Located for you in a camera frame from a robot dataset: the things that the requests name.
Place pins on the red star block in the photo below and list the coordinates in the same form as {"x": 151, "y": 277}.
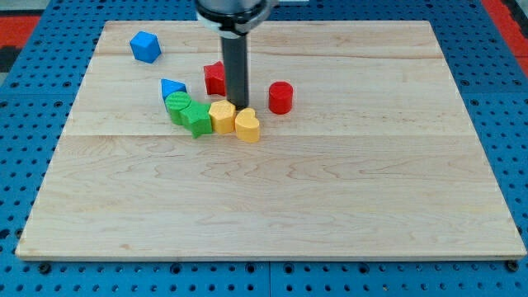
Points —
{"x": 215, "y": 79}

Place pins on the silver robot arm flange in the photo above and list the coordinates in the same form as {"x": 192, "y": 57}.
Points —
{"x": 232, "y": 19}

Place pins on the green star block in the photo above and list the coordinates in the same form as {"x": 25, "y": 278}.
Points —
{"x": 196, "y": 119}

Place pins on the yellow heart block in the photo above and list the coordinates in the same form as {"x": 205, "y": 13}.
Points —
{"x": 247, "y": 126}

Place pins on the yellow hexagon block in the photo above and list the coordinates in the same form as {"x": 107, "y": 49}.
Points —
{"x": 222, "y": 115}

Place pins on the red cylinder block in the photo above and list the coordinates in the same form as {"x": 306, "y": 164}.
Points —
{"x": 280, "y": 97}

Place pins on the light wooden board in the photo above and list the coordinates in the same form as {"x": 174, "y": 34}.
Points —
{"x": 376, "y": 161}

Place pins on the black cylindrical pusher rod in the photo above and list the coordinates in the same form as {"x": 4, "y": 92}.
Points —
{"x": 235, "y": 57}

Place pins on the green cylinder block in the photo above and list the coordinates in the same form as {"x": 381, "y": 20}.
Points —
{"x": 175, "y": 103}

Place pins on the blue triangle block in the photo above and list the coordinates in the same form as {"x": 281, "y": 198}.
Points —
{"x": 169, "y": 86}

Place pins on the blue cube block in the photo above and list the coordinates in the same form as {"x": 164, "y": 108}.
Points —
{"x": 145, "y": 47}

